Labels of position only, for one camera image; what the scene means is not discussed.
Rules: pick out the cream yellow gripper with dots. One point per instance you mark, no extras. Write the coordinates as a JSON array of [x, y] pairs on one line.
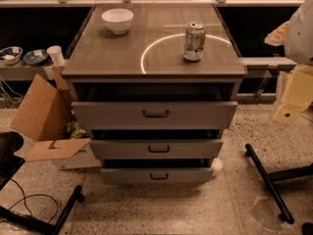
[[300, 38]]

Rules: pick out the grey drawer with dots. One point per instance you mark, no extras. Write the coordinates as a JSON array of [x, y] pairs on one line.
[[155, 175], [156, 149], [154, 115]]

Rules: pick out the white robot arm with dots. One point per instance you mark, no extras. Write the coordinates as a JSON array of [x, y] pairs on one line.
[[296, 35]]

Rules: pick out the grey drawer cabinet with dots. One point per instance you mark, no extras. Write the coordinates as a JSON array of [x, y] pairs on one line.
[[147, 64]]

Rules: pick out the grey bottom drawer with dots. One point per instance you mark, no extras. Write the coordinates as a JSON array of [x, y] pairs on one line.
[[155, 175]]

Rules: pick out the grey top drawer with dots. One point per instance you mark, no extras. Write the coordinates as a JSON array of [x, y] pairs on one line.
[[154, 115]]

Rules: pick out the white round ball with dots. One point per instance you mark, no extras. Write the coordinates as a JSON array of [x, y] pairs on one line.
[[216, 164]]

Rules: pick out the crushed soda can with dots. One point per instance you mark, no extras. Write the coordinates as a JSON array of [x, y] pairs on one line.
[[194, 41]]

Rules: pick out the white ceramic bowl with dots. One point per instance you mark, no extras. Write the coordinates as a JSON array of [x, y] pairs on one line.
[[118, 21]]

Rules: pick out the green snack bags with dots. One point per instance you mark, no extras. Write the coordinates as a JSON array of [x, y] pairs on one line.
[[74, 131]]

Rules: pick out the white paper cup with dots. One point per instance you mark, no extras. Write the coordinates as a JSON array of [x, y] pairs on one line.
[[56, 54]]

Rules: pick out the brown cardboard box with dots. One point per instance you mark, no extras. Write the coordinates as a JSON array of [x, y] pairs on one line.
[[45, 116]]

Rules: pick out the blue patterned bowl right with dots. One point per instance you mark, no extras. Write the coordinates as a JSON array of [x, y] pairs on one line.
[[35, 58]]

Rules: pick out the blue patterned bowl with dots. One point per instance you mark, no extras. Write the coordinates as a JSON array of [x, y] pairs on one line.
[[11, 55], [35, 58]]

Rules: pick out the blue patterned bowl left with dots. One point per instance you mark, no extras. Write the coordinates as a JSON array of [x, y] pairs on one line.
[[11, 55]]

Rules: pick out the black chair seat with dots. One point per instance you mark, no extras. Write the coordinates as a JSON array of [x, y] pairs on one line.
[[10, 142]]

